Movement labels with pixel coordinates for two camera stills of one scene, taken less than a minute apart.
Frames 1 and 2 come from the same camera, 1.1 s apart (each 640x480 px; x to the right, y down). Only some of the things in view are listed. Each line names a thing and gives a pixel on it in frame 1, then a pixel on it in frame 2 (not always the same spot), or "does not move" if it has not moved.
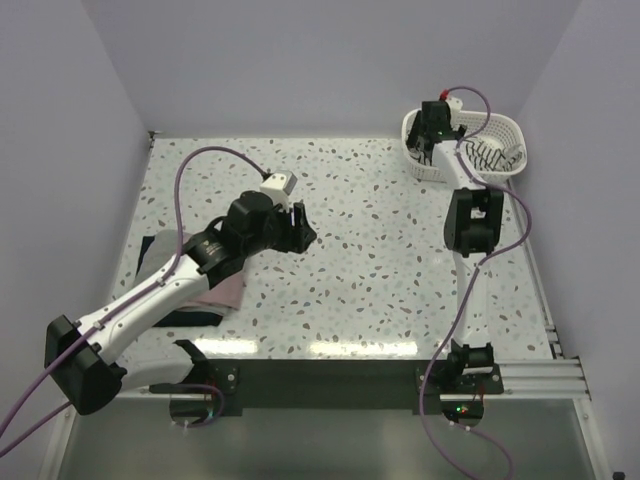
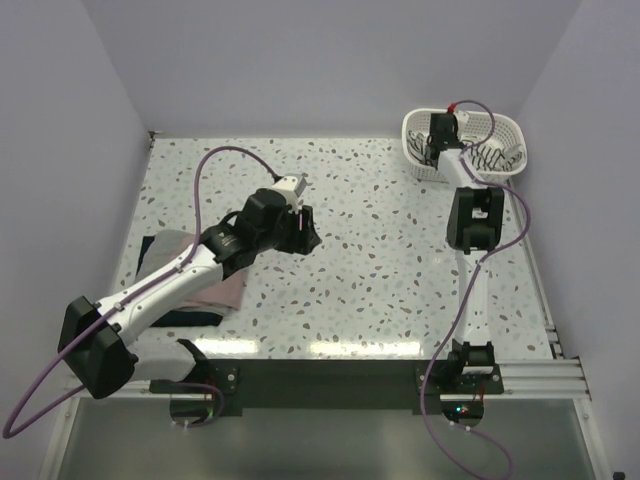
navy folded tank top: (180, 317) does not move
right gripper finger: (415, 136) → (430, 150)
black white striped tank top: (482, 155) does not move
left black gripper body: (279, 234) does not move
